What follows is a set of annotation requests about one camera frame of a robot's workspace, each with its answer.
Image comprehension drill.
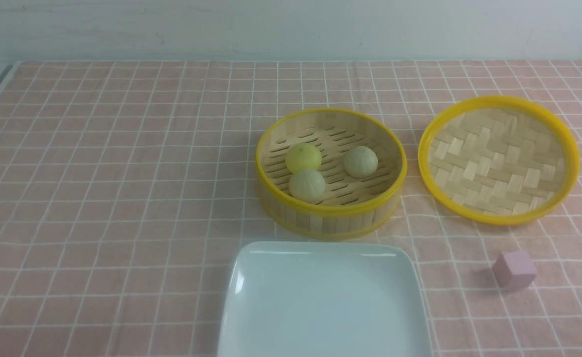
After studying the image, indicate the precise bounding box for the yellow-rimmed bamboo steamer basket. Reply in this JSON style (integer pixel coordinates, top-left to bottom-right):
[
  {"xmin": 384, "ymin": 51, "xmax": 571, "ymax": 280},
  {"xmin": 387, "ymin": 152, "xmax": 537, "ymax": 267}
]
[{"xmin": 255, "ymin": 108, "xmax": 408, "ymax": 241}]

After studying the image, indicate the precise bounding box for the pale front steamed bun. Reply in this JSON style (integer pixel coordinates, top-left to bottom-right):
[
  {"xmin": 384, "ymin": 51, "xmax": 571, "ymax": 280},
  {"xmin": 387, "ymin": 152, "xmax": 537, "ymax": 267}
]
[{"xmin": 289, "ymin": 169, "xmax": 326, "ymax": 203}]

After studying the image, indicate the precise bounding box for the pale steamed bun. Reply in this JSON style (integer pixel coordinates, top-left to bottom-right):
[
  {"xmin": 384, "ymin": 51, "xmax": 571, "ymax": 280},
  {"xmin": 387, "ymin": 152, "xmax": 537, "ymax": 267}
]
[
  {"xmin": 343, "ymin": 145, "xmax": 379, "ymax": 179},
  {"xmin": 289, "ymin": 169, "xmax": 326, "ymax": 203}
]

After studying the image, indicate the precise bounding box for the yellow-rimmed woven steamer lid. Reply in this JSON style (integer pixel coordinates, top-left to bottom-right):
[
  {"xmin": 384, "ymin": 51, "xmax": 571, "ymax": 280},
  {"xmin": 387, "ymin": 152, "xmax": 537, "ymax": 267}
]
[{"xmin": 417, "ymin": 96, "xmax": 581, "ymax": 226}]

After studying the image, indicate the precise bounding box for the yellow steamed bun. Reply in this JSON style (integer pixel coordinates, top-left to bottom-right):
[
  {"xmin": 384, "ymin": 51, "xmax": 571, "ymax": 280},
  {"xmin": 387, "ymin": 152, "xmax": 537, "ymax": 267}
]
[{"xmin": 285, "ymin": 143, "xmax": 322, "ymax": 174}]

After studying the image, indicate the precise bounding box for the pink checkered tablecloth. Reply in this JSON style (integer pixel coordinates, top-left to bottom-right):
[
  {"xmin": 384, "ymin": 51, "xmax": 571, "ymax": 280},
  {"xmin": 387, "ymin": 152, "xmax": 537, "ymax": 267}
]
[{"xmin": 0, "ymin": 60, "xmax": 582, "ymax": 357}]

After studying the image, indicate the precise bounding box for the white square plate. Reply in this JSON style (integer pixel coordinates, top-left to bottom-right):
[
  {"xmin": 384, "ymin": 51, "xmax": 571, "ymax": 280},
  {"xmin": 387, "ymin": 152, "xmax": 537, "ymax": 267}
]
[{"xmin": 217, "ymin": 241, "xmax": 434, "ymax": 357}]

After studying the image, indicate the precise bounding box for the pink cube block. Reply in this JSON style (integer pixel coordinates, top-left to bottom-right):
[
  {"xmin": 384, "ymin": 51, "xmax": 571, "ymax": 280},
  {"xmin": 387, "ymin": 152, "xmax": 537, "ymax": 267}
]
[{"xmin": 491, "ymin": 250, "xmax": 537, "ymax": 290}]

